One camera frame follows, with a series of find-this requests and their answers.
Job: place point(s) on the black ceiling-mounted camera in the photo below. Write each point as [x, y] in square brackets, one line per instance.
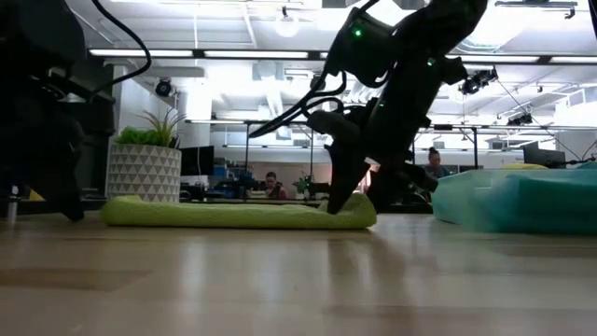
[163, 88]
[478, 80]

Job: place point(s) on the green succulent plant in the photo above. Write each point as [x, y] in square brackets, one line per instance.
[149, 135]

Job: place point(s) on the green microfiber towel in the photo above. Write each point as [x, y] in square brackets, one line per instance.
[233, 215]

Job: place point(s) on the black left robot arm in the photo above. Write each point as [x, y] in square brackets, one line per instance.
[37, 46]

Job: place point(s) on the long ceiling light strip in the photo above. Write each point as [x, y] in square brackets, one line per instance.
[573, 60]
[256, 54]
[494, 59]
[140, 52]

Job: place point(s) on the small silver post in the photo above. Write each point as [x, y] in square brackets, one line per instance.
[12, 205]

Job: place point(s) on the teal microfiber towel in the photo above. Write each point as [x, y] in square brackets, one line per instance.
[550, 200]

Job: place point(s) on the small background plant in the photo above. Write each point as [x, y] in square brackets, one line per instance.
[303, 183]

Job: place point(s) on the black background workstation frame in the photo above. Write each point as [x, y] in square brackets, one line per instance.
[246, 149]

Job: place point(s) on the green translucent plastic tray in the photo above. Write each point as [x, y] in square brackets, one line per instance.
[457, 196]

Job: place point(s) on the person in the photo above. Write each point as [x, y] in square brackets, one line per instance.
[436, 165]
[276, 186]

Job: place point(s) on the round ceiling lamp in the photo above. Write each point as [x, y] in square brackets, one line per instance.
[287, 23]

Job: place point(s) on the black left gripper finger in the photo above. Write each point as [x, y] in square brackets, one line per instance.
[70, 200]

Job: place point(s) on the white textured plant pot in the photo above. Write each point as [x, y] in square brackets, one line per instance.
[144, 172]

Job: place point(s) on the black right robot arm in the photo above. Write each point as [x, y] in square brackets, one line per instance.
[429, 46]

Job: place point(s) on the yellow microfiber towel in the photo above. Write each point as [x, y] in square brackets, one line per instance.
[524, 166]

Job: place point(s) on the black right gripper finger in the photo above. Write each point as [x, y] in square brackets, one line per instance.
[345, 182]
[392, 186]

